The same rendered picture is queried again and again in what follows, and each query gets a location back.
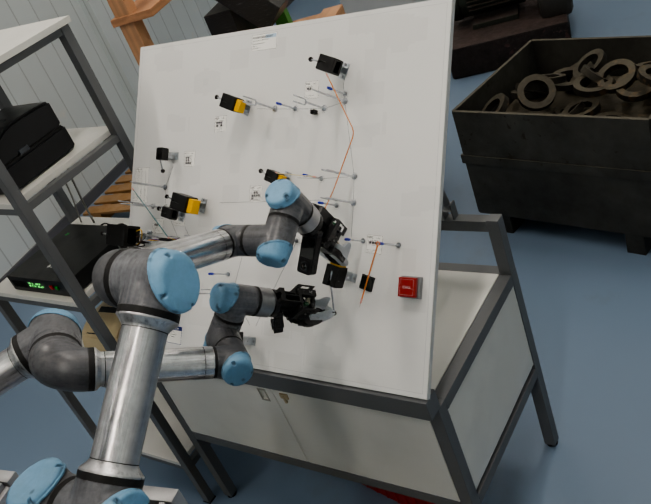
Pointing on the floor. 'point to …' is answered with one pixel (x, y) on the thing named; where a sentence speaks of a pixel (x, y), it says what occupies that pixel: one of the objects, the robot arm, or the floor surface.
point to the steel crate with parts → (570, 136)
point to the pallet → (114, 198)
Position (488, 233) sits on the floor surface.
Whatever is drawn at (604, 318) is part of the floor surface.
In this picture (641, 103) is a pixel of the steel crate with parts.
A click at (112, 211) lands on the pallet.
